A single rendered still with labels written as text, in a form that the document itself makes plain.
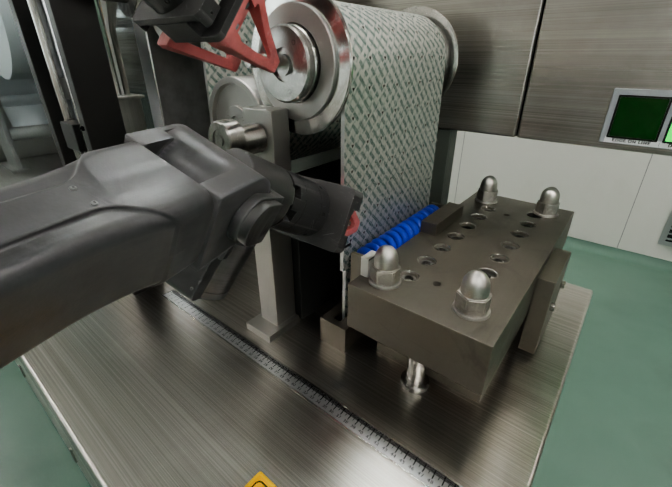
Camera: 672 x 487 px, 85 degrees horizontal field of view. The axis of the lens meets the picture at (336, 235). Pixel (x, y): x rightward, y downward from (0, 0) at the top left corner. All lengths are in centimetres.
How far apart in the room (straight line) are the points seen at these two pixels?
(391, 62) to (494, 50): 24
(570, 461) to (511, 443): 123
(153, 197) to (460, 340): 29
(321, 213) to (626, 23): 46
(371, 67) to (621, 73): 35
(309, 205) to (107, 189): 19
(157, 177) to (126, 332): 44
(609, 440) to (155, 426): 161
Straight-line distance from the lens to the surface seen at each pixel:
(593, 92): 65
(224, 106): 56
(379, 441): 44
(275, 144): 44
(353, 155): 43
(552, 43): 66
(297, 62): 41
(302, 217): 34
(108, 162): 21
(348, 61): 39
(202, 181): 23
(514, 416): 50
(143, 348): 59
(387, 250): 40
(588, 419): 186
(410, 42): 52
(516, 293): 44
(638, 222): 314
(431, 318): 38
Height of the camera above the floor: 126
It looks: 26 degrees down
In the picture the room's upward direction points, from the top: straight up
